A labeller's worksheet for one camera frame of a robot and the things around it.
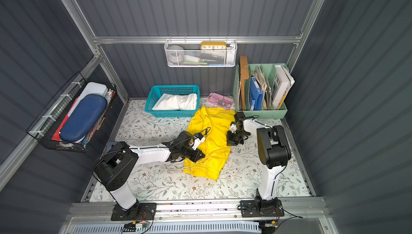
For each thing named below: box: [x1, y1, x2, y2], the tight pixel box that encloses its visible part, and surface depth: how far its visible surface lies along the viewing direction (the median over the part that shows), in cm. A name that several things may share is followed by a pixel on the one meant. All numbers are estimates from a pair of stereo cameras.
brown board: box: [239, 55, 250, 111], surface depth 96 cm
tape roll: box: [167, 44, 185, 64], surface depth 89 cm
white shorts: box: [151, 92, 198, 111], surface depth 110 cm
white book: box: [271, 64, 296, 111], surface depth 101 cm
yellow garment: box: [183, 105, 236, 181], surface depth 95 cm
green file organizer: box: [232, 63, 290, 120], surface depth 104 cm
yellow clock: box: [200, 41, 227, 50], surface depth 90 cm
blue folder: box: [249, 76, 263, 111], surface depth 101 cm
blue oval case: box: [59, 93, 108, 142], surface depth 70 cm
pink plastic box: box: [206, 92, 234, 111], surface depth 121 cm
